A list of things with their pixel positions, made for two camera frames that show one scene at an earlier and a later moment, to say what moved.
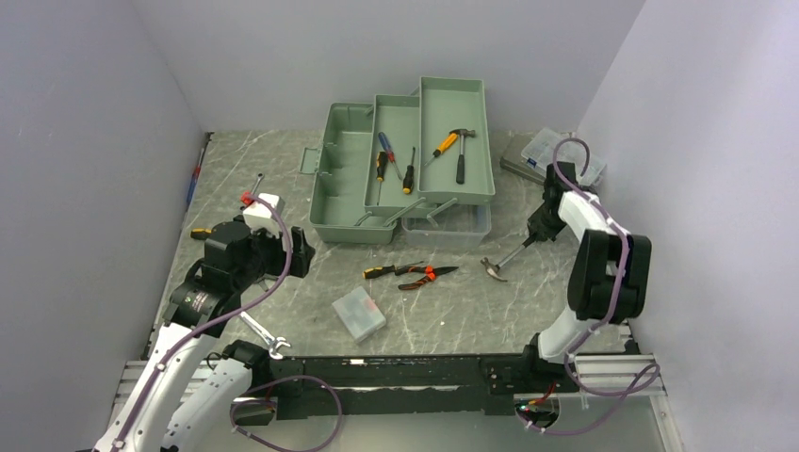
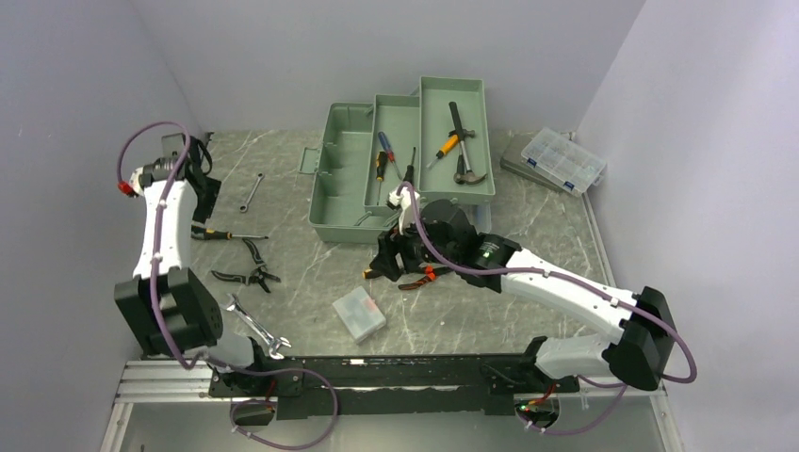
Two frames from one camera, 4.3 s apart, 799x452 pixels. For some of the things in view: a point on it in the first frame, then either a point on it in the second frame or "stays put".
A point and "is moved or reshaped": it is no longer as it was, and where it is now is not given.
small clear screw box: x=359 y=314 stays put
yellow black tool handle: x=201 y=234 stays put
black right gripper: x=535 y=227 → x=389 y=244
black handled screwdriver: x=381 y=161 stays put
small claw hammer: x=493 y=269 is moved or reshaped
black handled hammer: x=460 y=159 stays put
